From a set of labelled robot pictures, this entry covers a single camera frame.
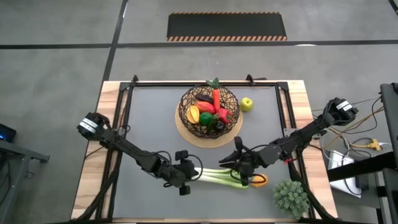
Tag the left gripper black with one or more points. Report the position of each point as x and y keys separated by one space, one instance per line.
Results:
x=175 y=172

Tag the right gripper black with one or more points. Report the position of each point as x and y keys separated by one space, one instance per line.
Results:
x=247 y=161

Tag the white and green leek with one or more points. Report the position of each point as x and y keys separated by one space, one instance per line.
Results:
x=217 y=177

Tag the orange fruit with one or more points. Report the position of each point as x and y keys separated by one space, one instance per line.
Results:
x=262 y=183

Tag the dark green vegetable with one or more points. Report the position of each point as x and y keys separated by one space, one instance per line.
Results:
x=215 y=122

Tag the red bell pepper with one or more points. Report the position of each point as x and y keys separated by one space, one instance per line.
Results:
x=224 y=115

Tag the green lime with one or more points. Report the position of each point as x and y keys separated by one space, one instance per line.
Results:
x=205 y=119

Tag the yellow green apple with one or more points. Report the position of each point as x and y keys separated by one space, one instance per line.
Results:
x=246 y=104

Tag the yellow orange starfruit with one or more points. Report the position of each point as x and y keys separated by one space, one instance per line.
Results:
x=193 y=114

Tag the red orange mango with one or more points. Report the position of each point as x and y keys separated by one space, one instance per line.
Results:
x=206 y=107

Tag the orange carrot with green top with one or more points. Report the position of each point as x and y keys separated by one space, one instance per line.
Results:
x=216 y=99

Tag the dark purple eggplant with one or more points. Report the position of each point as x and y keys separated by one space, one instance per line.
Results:
x=203 y=98

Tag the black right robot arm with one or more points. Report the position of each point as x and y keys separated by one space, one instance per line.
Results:
x=304 y=133

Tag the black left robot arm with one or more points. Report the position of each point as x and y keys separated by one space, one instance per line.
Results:
x=130 y=149

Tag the dark brown wicker basket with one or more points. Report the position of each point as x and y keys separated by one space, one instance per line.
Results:
x=202 y=132

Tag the round woven straw placemat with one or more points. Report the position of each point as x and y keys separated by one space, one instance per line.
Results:
x=208 y=143

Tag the small red tag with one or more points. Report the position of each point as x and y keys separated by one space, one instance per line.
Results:
x=288 y=161

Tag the bushy green potted plant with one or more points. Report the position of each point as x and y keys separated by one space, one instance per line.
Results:
x=290 y=199

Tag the white paper sheet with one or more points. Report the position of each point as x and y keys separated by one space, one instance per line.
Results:
x=342 y=174

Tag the yellow power splitter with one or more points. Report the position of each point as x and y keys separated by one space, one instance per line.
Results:
x=374 y=144

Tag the black striped floor mat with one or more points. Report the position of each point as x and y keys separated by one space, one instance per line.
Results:
x=227 y=26

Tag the black metal desk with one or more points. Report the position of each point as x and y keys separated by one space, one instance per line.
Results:
x=390 y=118

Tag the grey metal table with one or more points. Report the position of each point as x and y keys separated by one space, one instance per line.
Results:
x=18 y=155

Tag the black device blue light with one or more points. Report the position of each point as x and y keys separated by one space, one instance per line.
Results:
x=7 y=133

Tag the black aluminium table frame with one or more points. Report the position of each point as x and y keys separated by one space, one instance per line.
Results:
x=202 y=83

